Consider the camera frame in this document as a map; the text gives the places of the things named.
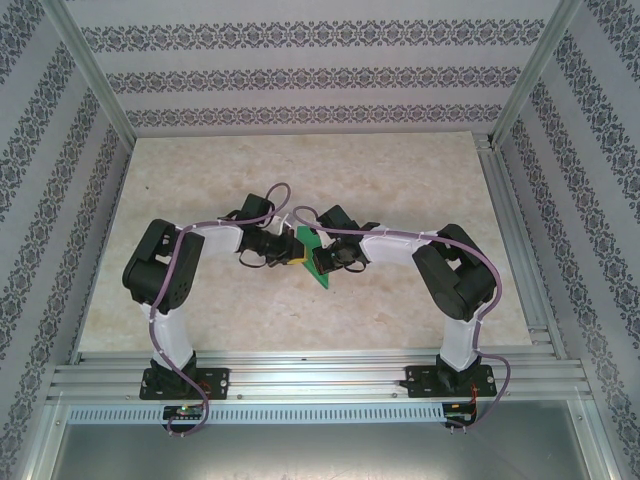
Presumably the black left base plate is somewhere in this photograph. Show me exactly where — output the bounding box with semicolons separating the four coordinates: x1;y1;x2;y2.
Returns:
141;367;232;401

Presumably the grey metal panel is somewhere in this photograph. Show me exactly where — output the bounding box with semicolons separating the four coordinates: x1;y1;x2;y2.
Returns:
49;422;601;480

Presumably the aluminium side rail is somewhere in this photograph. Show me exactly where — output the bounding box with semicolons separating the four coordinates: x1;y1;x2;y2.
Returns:
474;132;569;361

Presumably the aluminium mounting rail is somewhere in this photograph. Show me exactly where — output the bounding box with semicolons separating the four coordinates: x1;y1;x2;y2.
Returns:
47;349;594;404

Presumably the aluminium frame post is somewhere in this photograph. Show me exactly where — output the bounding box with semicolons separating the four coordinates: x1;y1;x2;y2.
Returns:
491;0;585;147
42;0;137;146

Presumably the controller board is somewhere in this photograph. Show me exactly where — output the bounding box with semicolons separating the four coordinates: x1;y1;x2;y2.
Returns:
443;401;477;420
163;403;207;421

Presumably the right controller board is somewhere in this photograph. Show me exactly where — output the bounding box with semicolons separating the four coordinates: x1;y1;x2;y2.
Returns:
443;401;477;420

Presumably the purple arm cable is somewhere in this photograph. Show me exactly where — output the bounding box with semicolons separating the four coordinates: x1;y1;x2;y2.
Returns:
148;183;293;439
292;205;511;432

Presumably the left controller board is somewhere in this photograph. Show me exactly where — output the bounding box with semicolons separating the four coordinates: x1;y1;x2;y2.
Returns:
163;403;207;421

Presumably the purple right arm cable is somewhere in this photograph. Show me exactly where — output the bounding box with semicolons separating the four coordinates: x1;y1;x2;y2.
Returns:
292;205;511;432

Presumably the green paper sheet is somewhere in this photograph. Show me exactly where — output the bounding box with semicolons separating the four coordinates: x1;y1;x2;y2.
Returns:
295;224;332;290

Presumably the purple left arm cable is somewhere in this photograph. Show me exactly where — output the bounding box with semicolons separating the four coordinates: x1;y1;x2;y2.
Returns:
148;183;293;439

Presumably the black left gripper cable loop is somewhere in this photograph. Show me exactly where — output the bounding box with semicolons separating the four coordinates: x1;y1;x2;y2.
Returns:
236;246;267;270

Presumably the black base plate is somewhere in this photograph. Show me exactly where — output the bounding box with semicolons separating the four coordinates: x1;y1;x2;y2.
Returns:
141;367;232;401
405;364;496;399

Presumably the slotted grey cable duct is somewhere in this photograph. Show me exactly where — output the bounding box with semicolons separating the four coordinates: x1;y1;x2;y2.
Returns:
67;403;479;425

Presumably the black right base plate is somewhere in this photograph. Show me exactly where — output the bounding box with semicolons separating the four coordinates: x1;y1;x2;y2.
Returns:
405;364;496;399

